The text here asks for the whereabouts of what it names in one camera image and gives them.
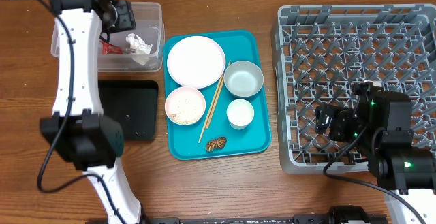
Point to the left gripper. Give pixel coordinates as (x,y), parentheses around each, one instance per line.
(127,20)

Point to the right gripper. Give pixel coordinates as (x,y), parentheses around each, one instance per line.
(339,114)

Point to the red snack wrapper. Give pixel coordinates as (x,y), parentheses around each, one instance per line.
(108,48)

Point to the white napkin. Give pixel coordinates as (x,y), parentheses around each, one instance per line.
(139,48)

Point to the white cup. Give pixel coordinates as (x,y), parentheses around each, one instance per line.
(240,113)

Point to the pink bowl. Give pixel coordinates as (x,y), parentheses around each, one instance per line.
(185,105)

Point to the grey-white bowl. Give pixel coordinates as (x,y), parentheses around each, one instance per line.
(243,79)

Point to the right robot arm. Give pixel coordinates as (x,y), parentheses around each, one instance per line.
(379,128)

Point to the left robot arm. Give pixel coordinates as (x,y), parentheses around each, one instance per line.
(78,130)

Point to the grey dishwasher rack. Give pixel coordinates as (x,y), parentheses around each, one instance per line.
(320,51)

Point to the clear plastic bin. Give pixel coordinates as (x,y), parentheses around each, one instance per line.
(85,28)

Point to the large white plate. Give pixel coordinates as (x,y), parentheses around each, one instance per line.
(196,61)

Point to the black tray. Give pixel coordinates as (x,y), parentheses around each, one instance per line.
(132,103)

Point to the wooden chopstick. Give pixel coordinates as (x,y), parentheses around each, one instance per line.
(204,126)
(214,102)

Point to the teal plastic tray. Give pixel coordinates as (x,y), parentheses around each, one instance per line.
(238,45)

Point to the brown food scrap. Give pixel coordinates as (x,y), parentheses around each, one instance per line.
(216,144)

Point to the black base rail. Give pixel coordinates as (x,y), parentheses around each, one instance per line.
(335,215)

